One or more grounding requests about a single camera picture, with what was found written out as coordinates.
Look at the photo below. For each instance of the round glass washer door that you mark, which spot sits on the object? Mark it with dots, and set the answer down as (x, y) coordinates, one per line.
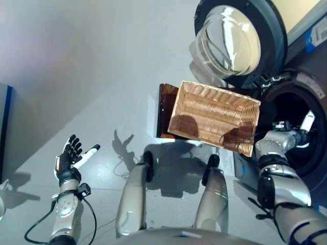
(237, 46)

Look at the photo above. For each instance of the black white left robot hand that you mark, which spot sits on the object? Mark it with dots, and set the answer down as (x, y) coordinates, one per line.
(67, 163)

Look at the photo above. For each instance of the dark front-load washing machine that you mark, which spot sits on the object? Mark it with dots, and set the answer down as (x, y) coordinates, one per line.
(301, 89)

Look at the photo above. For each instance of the silver robot leg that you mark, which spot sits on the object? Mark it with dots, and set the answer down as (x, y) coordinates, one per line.
(214, 196)
(132, 199)

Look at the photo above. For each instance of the silver left robot leg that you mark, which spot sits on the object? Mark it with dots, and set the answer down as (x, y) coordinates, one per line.
(132, 199)

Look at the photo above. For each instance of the silver right robot leg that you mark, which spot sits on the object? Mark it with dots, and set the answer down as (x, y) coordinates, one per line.
(214, 196)

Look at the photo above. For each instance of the blue white label sticker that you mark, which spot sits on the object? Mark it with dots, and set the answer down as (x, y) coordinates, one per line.
(315, 37)

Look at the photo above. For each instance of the white enclosure post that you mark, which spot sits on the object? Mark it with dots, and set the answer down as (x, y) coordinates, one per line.
(306, 23)

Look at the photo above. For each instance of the glossy brown stool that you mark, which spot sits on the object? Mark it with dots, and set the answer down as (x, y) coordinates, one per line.
(166, 109)

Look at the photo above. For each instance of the rectangular wicker laundry basket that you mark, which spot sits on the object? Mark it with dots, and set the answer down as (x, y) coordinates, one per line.
(212, 112)

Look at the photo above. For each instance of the grey robot torso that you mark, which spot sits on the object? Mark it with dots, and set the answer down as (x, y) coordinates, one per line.
(184, 236)

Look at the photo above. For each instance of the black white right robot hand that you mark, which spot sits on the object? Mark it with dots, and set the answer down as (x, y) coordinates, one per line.
(306, 125)

